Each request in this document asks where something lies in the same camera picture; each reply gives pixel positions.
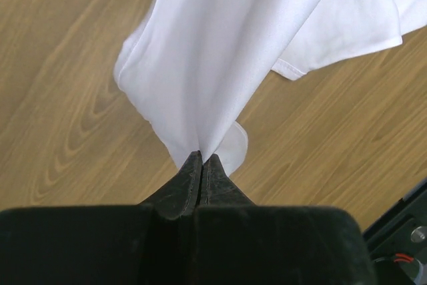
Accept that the white t shirt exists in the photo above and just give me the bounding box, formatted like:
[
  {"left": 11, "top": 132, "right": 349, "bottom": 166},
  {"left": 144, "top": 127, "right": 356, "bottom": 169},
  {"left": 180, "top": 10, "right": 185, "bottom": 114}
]
[{"left": 113, "top": 0, "right": 426, "bottom": 174}]

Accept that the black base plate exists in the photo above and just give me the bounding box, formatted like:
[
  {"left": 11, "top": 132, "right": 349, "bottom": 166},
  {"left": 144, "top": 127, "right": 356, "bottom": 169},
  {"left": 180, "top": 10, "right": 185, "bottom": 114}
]
[{"left": 363, "top": 180, "right": 426, "bottom": 284}]

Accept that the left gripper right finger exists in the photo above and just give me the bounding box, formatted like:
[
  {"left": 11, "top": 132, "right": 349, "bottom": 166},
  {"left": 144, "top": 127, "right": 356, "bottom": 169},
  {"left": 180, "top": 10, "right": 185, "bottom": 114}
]
[{"left": 186, "top": 156, "right": 377, "bottom": 284}]

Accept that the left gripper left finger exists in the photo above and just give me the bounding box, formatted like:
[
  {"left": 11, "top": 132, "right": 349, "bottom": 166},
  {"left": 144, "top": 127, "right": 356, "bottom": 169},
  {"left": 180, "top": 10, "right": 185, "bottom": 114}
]
[{"left": 1, "top": 152, "right": 203, "bottom": 284}]

